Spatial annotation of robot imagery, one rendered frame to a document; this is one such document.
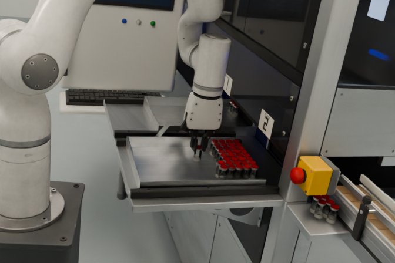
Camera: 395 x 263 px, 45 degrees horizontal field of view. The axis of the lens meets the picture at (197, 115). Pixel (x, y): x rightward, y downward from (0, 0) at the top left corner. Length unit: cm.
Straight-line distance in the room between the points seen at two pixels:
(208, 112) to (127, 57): 82
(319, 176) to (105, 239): 155
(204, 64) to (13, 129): 51
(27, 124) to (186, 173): 49
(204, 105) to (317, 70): 33
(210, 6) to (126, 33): 89
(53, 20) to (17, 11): 569
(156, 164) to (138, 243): 118
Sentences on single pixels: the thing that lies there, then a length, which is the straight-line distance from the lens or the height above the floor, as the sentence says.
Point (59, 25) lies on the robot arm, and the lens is 96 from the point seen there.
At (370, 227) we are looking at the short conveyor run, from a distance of 119.
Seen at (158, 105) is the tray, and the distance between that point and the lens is 176.
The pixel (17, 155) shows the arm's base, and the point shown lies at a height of 103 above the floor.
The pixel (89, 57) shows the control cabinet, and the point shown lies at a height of 95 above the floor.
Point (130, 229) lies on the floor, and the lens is 258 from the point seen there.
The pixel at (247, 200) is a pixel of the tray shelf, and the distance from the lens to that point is 125.
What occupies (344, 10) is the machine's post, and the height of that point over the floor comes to 139.
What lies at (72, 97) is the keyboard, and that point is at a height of 83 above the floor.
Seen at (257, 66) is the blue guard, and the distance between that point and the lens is 144.
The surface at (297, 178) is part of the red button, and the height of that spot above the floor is 100.
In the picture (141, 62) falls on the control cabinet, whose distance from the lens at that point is 207.
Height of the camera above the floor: 152
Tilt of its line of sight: 22 degrees down
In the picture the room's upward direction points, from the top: 8 degrees clockwise
